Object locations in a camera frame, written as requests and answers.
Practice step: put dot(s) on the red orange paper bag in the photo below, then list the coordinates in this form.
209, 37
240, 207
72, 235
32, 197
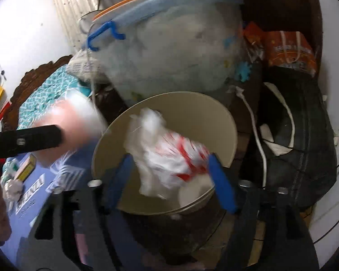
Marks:
287, 49

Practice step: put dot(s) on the grey patterned pillow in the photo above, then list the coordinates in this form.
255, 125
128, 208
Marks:
86, 68

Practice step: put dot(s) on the beige patterned curtain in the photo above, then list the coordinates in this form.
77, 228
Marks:
69, 13

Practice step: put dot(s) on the beige trash bin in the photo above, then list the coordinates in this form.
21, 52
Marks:
196, 116

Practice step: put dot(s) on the white paper ball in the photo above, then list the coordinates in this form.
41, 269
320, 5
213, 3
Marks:
12, 190

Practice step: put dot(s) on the dark wooden headboard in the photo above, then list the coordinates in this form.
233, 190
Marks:
31, 81

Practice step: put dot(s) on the yellow pink flat box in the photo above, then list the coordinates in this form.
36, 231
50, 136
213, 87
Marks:
26, 168

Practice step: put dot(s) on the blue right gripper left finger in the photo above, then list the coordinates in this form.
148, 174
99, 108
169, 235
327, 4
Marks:
116, 180

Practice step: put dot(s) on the white red plastic bag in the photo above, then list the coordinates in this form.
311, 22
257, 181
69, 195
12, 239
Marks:
166, 160

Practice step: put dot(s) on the clear storage box blue lid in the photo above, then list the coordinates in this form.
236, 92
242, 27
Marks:
151, 47

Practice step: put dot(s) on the teal patterned bed sheet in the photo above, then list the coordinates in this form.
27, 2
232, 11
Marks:
56, 85

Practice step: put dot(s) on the black bag with white straps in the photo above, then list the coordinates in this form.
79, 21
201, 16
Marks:
294, 148

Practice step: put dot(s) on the red yellow wall calendar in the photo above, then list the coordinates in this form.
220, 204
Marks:
4, 102

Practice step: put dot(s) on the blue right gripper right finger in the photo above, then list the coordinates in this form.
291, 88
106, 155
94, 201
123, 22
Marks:
223, 189

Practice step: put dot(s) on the blue patterned bed blanket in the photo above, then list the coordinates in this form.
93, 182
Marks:
72, 171

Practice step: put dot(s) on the tissue pack blue yellow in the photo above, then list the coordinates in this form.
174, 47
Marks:
79, 121

